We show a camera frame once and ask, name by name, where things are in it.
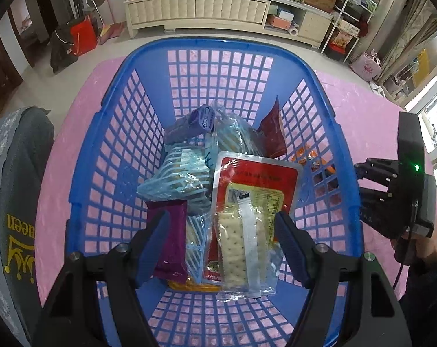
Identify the orange snack bag on rack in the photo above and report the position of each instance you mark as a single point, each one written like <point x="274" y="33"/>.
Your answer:
<point x="345" y="38"/>

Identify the standing air conditioner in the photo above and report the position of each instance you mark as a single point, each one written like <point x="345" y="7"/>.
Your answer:
<point x="388" y="7"/>

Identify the orange long snack packet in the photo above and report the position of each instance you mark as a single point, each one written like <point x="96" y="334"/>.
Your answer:
<point x="301" y="153"/>

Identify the blue plastic basket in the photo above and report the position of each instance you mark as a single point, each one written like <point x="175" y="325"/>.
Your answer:
<point x="222" y="43"/>

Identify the large red snack packet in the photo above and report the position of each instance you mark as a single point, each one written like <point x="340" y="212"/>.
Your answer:
<point x="254" y="177"/>

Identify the dark red snack packet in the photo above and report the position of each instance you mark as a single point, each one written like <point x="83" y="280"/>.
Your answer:
<point x="272" y="130"/>

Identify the red box on rack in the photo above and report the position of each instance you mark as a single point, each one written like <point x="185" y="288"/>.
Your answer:
<point x="338" y="51"/>

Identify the cream television cabinet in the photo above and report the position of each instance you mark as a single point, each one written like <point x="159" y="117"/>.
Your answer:
<point x="204" y="7"/>

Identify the pink tote bag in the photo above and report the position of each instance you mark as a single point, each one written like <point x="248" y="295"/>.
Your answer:
<point x="366" y="68"/>

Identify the blue striped bread packet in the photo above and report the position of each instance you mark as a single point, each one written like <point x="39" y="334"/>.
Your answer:
<point x="178" y="173"/>
<point x="236" y="130"/>

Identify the teal box in cabinet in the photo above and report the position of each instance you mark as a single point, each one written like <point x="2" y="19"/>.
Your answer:
<point x="285" y="14"/>

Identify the white box on rack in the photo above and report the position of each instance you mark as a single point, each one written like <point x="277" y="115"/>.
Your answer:
<point x="348" y="24"/>

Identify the orange box in cabinet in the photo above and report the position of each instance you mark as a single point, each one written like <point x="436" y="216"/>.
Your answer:
<point x="278" y="22"/>

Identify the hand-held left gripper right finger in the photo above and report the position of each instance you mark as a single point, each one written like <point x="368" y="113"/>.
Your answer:
<point x="294" y="249"/>

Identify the black suitcase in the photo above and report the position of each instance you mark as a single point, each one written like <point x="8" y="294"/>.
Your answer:
<point x="63" y="50"/>

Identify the clear cracker stack packet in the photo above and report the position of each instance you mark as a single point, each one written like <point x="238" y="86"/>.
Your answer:
<point x="233" y="245"/>

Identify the arched standing mirror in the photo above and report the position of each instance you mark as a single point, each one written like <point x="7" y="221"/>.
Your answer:
<point x="423" y="61"/>

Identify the beige patterned curtain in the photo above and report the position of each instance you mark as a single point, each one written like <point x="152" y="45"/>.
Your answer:
<point x="410" y="32"/>

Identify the broom with pink dustpan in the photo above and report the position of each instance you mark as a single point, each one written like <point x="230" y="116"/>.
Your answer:
<point x="110" y="32"/>

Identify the small yellow snack packet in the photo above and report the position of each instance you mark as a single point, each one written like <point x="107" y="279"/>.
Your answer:
<point x="193" y="287"/>

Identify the purple chips packet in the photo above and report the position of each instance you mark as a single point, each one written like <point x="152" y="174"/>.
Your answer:
<point x="171" y="238"/>

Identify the person's right hand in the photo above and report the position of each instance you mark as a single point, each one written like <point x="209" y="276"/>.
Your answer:
<point x="430" y="247"/>

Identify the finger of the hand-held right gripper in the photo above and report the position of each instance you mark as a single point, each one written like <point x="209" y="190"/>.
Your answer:
<point x="388" y="213"/>
<point x="379" y="171"/>

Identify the purple candy roll packet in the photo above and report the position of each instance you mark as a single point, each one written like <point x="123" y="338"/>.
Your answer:
<point x="189" y="124"/>

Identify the white slippers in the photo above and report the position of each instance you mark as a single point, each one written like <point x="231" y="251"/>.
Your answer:
<point x="377" y="88"/>

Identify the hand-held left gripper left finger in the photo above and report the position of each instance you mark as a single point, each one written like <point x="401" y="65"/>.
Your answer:
<point x="153" y="249"/>

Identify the red gift bag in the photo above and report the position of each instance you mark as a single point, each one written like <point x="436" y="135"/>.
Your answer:
<point x="84" y="38"/>

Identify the white paper roll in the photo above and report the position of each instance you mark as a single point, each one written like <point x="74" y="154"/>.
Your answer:
<point x="294" y="31"/>

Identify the chair with grey cover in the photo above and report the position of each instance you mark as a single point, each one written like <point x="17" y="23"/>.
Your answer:
<point x="16" y="188"/>

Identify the white metal rack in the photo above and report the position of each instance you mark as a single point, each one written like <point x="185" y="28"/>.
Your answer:
<point x="339" y="14"/>

